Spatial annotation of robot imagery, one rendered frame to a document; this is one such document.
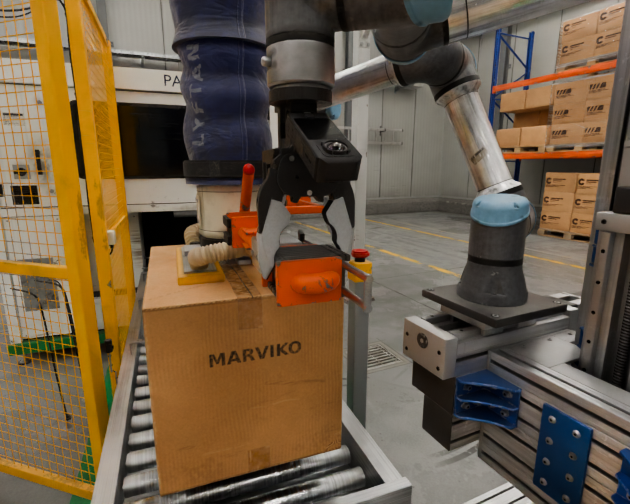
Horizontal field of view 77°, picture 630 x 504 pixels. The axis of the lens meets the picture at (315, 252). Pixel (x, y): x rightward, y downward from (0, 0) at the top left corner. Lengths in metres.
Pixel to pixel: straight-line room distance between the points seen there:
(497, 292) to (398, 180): 10.91
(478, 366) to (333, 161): 0.69
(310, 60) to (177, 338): 0.55
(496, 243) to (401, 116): 11.01
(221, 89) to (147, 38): 8.87
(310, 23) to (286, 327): 0.57
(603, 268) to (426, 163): 11.59
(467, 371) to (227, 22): 0.89
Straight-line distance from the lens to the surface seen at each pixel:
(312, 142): 0.38
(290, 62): 0.45
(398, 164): 11.78
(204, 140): 0.95
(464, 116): 1.09
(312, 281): 0.41
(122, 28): 9.81
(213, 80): 0.96
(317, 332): 0.86
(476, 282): 0.95
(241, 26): 0.98
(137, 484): 1.25
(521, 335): 1.02
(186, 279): 0.89
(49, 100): 1.46
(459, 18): 0.57
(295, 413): 0.93
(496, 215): 0.92
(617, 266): 0.91
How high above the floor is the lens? 1.33
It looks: 12 degrees down
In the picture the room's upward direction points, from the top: straight up
